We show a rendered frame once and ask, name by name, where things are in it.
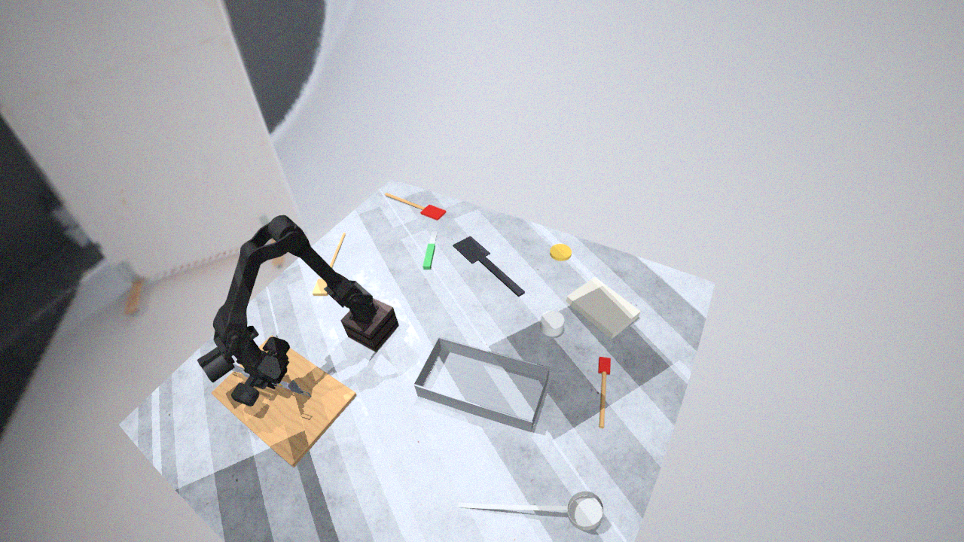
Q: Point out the grey saucepan with long handle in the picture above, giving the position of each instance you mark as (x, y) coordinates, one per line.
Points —
(585, 509)

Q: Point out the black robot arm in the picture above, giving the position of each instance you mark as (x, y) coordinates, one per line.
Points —
(233, 337)

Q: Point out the white flat block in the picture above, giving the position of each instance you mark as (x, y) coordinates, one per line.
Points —
(603, 307)

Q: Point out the yellow flat disc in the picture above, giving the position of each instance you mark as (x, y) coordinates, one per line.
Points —
(560, 252)

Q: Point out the white cylinder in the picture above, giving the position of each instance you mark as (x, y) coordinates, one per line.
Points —
(552, 323)

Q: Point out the grey rectangular metal tin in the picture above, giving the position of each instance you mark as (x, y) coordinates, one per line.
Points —
(484, 383)

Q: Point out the red spatula with wooden handle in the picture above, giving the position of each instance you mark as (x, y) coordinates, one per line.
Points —
(604, 369)
(430, 211)

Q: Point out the dark grey flat spatula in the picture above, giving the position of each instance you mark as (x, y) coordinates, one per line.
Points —
(474, 251)

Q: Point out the pale yellow spatula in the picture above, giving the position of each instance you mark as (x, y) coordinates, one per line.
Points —
(318, 289)

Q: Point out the light wooden board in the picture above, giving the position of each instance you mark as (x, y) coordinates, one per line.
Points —
(288, 422)

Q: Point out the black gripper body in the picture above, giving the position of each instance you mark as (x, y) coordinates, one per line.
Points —
(245, 393)

